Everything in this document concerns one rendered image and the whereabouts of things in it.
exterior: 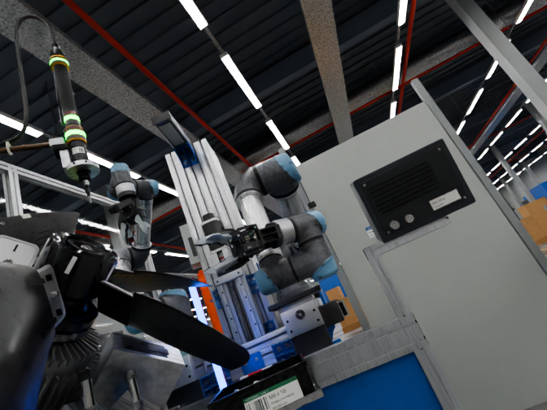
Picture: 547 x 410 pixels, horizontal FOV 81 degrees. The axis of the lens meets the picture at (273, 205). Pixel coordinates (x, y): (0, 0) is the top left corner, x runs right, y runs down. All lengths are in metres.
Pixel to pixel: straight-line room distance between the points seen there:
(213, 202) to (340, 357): 1.07
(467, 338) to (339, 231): 1.02
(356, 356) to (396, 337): 0.11
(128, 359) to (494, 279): 2.20
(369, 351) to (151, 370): 0.52
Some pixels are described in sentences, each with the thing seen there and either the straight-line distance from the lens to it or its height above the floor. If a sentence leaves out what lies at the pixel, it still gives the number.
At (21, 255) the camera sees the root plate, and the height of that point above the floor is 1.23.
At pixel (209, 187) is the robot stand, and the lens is 1.74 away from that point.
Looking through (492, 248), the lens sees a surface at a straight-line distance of 2.52.
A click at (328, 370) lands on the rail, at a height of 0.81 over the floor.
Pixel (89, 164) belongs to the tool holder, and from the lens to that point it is 0.86.
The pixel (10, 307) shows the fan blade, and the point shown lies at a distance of 0.49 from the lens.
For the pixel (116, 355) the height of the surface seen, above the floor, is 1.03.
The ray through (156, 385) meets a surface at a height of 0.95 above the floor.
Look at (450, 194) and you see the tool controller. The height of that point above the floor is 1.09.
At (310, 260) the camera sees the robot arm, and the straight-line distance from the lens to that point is 0.87.
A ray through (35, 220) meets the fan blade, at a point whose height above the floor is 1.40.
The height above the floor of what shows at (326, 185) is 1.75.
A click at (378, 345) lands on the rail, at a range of 0.93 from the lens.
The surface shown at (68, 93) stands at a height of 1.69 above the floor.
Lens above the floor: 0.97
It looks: 19 degrees up
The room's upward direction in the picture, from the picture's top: 24 degrees counter-clockwise
